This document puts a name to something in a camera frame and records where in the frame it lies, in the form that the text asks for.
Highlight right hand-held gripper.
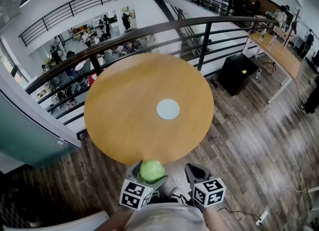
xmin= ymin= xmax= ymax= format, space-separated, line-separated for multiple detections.
xmin=184 ymin=163 xmax=226 ymax=208

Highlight person's left forearm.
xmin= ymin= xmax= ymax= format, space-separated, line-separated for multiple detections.
xmin=94 ymin=205 xmax=137 ymax=231

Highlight white round plate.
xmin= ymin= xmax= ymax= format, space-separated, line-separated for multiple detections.
xmin=156 ymin=98 xmax=180 ymax=120

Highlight thin black floor cable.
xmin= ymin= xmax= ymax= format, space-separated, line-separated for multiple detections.
xmin=218 ymin=207 xmax=261 ymax=222

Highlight person's white shoe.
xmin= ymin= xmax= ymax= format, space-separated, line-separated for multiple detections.
xmin=169 ymin=187 xmax=193 ymax=205

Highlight crowd of distant people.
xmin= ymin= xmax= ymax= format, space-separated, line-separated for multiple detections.
xmin=41 ymin=12 xmax=133 ymax=106

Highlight small black tripod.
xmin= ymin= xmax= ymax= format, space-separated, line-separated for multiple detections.
xmin=263 ymin=60 xmax=277 ymax=76

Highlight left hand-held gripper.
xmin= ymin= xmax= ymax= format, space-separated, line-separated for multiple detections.
xmin=119 ymin=160 xmax=169 ymax=211

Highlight person's right forearm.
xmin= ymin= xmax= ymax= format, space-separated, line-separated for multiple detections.
xmin=200 ymin=206 xmax=241 ymax=231

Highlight white power cable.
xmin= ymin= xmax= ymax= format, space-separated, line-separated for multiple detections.
xmin=264 ymin=185 xmax=310 ymax=213

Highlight checkered floor mat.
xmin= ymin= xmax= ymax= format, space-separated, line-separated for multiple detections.
xmin=0 ymin=192 xmax=33 ymax=228

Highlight black cabinet box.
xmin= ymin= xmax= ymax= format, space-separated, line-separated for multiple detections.
xmin=217 ymin=53 xmax=259 ymax=96

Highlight wooden coat rack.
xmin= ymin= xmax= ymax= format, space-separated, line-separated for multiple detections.
xmin=284 ymin=7 xmax=302 ymax=47

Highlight person's white shirt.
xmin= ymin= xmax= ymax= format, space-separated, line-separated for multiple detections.
xmin=124 ymin=201 xmax=209 ymax=231

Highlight rectangular wooden desk white legs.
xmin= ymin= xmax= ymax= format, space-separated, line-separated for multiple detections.
xmin=242 ymin=32 xmax=302 ymax=105

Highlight black straight metal railing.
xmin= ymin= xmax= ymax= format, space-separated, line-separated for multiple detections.
xmin=18 ymin=0 xmax=133 ymax=47

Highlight round wooden table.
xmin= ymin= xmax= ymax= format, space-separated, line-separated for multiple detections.
xmin=24 ymin=16 xmax=279 ymax=141

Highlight white power strip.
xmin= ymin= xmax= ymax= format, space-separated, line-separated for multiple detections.
xmin=256 ymin=210 xmax=269 ymax=226

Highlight person's black trousers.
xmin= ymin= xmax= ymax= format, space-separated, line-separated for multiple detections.
xmin=149 ymin=194 xmax=175 ymax=205

